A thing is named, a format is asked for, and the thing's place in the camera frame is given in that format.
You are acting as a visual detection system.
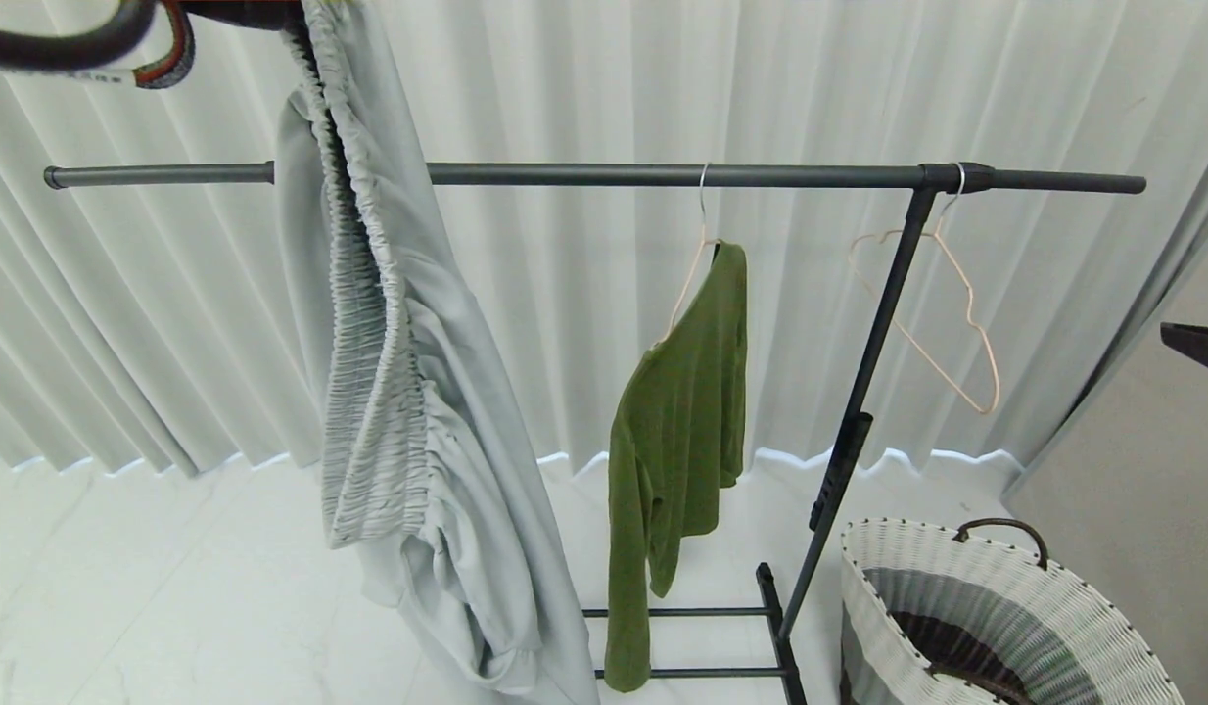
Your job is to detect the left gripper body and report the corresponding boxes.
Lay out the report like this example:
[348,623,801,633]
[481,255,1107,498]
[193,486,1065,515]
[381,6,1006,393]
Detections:
[178,0,309,30]

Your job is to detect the pale grey shorts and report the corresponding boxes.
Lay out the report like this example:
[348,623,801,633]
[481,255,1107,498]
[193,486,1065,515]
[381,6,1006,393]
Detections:
[274,0,602,705]

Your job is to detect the pink clothes hanger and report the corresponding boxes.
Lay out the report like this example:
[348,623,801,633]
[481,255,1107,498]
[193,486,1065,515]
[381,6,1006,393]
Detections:
[653,164,722,349]
[847,191,1001,415]

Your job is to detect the green long-sleeved shirt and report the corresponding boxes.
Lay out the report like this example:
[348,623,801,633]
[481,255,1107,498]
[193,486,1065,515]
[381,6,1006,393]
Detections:
[604,242,749,694]

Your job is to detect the white laundry basket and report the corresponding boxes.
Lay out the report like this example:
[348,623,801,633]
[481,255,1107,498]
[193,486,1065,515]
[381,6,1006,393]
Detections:
[839,517,1185,705]

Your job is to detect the black clothes rack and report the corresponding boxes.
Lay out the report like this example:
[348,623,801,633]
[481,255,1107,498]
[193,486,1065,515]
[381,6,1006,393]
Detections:
[43,162,1147,705]

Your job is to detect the white curtain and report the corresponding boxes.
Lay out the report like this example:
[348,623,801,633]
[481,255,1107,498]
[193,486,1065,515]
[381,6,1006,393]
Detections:
[0,0,1208,478]

